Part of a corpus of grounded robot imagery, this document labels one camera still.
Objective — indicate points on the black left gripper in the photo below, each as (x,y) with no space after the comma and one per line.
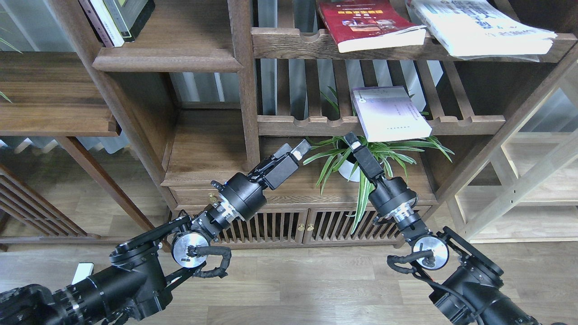
(245,192)

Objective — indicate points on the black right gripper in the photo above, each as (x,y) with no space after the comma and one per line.
(391,197)

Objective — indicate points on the lavender white paperback book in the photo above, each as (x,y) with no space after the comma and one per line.
(387,114)

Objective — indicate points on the white book blue characters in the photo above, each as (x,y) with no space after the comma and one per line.
(474,28)

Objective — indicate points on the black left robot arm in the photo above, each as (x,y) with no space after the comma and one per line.
(145,269)

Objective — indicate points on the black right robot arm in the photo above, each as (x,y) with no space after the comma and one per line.
(465,283)

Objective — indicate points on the white plant pot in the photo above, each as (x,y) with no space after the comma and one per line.
(348,169)

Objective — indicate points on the dark wooden bookshelf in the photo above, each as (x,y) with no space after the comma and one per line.
(202,93)

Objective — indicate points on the red cover book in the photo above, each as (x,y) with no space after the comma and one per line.
(368,24)

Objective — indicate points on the dark green upright book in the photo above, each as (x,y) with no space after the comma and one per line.
(130,16)

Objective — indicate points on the purple spine upright book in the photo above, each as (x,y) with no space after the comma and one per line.
(97,25)

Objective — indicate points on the white bar on floor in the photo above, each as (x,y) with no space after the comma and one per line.
(83,271)

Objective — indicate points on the white spine upright book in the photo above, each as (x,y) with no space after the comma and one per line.
(107,21)

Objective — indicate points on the dark slatted wooden rack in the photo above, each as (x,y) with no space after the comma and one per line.
(24,204)

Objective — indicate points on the light wooden shelf frame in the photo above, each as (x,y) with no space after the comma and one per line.
(536,198)

